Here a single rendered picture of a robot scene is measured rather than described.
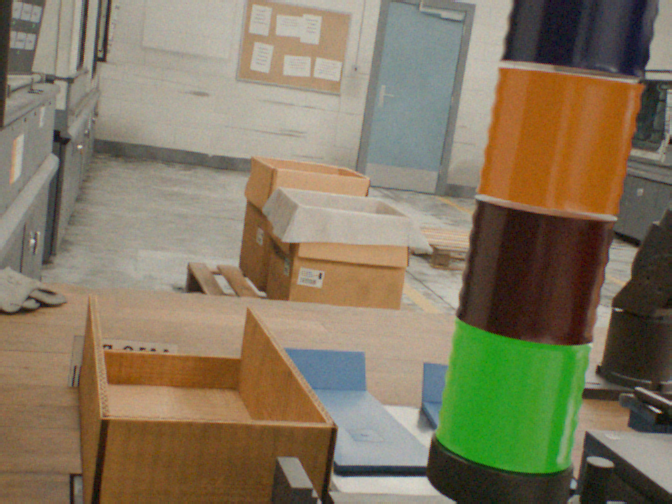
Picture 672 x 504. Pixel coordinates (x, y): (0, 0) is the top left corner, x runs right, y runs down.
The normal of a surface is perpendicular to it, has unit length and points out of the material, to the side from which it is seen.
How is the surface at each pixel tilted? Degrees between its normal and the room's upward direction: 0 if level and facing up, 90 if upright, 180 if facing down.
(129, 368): 90
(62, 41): 90
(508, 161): 104
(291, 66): 90
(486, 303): 76
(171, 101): 90
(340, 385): 60
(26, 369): 0
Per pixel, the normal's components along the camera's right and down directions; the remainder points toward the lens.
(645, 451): 0.14, -0.98
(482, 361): -0.67, 0.27
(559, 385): 0.46, -0.03
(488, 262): -0.69, -0.23
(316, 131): 0.20, 0.19
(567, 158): -0.03, -0.08
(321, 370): 0.35, -0.31
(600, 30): 0.03, 0.41
